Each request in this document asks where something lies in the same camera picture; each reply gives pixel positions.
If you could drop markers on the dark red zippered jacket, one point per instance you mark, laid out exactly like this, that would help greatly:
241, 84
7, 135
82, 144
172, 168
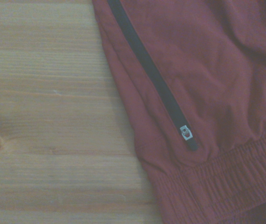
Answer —
212, 93

